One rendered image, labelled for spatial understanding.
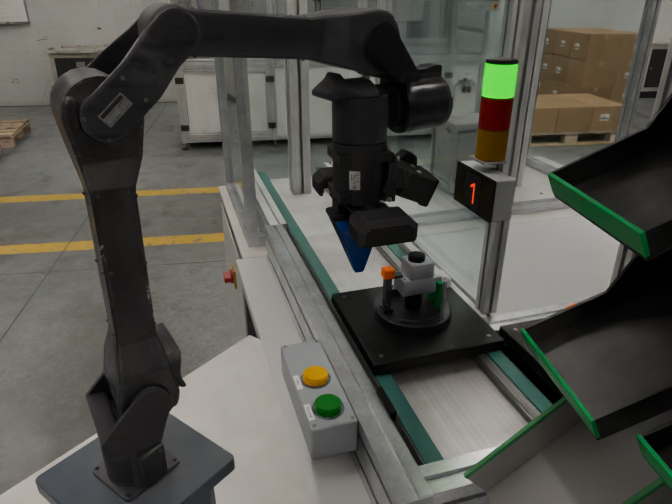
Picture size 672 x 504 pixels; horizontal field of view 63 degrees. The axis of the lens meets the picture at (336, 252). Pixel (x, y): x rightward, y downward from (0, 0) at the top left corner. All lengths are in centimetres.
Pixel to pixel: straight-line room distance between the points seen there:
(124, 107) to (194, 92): 547
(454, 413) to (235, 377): 41
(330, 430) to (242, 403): 24
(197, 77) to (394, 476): 537
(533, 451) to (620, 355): 18
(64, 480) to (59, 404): 189
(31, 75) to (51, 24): 78
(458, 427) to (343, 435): 18
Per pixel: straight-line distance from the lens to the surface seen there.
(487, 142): 92
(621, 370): 55
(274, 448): 92
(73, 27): 892
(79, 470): 67
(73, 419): 245
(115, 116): 44
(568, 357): 57
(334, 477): 87
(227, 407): 100
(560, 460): 67
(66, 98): 44
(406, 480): 75
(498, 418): 91
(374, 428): 80
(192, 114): 595
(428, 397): 93
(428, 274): 97
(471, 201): 96
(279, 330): 118
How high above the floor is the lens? 151
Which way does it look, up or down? 26 degrees down
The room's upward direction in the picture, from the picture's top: straight up
